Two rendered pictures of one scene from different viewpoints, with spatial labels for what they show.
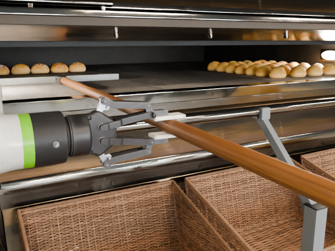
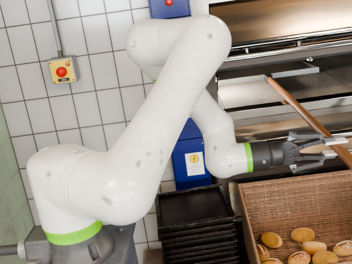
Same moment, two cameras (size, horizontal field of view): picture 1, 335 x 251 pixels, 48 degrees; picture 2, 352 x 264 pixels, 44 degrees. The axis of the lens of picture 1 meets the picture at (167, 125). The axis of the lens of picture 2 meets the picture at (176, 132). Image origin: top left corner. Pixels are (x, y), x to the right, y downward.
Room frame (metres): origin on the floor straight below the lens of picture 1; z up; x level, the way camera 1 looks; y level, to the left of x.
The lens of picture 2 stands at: (-0.57, -0.19, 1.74)
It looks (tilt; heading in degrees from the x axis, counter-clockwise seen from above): 19 degrees down; 30
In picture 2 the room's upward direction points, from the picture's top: 8 degrees counter-clockwise
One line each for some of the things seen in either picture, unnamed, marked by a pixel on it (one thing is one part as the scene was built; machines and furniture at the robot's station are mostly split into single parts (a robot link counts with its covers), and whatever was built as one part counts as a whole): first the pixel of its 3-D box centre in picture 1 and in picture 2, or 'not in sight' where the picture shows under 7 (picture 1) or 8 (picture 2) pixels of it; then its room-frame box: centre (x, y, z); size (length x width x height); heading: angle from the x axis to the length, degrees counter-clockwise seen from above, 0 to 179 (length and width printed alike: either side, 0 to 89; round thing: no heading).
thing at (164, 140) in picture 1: (155, 144); (326, 158); (0.72, 0.02, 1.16); 0.05 x 0.01 x 0.03; 118
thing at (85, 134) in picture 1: (90, 133); (284, 153); (0.66, 0.14, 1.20); 0.09 x 0.07 x 0.08; 118
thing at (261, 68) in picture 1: (269, 67); not in sight; (2.16, -0.58, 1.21); 0.61 x 0.48 x 0.06; 28
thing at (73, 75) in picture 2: not in sight; (64, 69); (0.75, 1.02, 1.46); 0.10 x 0.07 x 0.10; 118
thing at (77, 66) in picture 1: (77, 66); not in sight; (2.21, 0.52, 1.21); 0.10 x 0.07 x 0.05; 115
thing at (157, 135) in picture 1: (167, 134); (334, 152); (0.73, 0.00, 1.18); 0.07 x 0.03 x 0.01; 118
